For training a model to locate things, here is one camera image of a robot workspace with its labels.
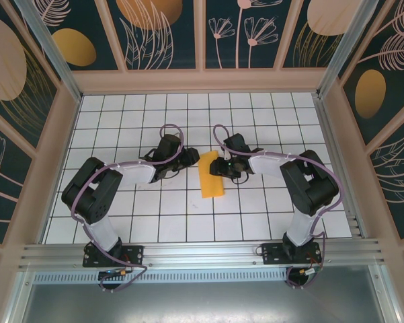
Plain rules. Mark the yellow paper sheet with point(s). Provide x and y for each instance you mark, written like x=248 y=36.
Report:
x=210 y=181

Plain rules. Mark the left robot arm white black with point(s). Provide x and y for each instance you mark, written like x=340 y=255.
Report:
x=101 y=232

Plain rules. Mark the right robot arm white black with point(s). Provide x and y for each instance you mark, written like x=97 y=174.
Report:
x=299 y=228

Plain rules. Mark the grey metal sheet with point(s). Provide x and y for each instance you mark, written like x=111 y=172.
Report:
x=201 y=303

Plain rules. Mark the aluminium side rail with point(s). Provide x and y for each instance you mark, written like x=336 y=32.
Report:
x=337 y=158

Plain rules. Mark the aluminium mounting rail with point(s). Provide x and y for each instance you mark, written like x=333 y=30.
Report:
x=201 y=252

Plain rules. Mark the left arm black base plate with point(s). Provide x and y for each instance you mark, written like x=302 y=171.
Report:
x=134 y=252

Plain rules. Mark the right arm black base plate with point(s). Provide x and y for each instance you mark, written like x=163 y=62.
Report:
x=272 y=252

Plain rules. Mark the aluminium corner post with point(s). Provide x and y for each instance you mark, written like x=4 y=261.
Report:
x=348 y=40
x=46 y=37

